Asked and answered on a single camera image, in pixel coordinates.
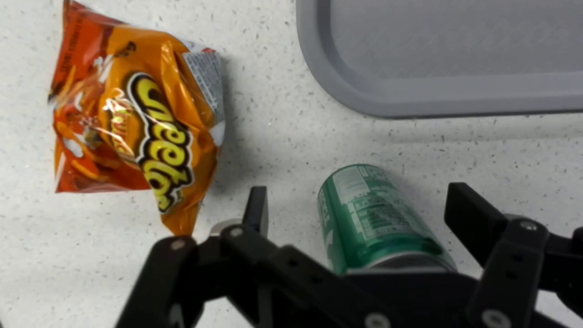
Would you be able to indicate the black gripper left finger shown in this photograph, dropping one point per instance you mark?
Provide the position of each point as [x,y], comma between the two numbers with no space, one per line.
[256,214]

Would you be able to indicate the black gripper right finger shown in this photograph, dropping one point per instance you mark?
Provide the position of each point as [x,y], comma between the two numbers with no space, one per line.
[474,222]

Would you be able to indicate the orange cheetos bag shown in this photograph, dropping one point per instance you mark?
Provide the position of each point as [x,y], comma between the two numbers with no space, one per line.
[136,109]

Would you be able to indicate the grey plastic tray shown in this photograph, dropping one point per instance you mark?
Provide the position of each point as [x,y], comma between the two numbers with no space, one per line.
[413,60]

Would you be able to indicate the green soda can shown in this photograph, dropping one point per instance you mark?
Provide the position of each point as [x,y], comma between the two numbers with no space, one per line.
[367,227]

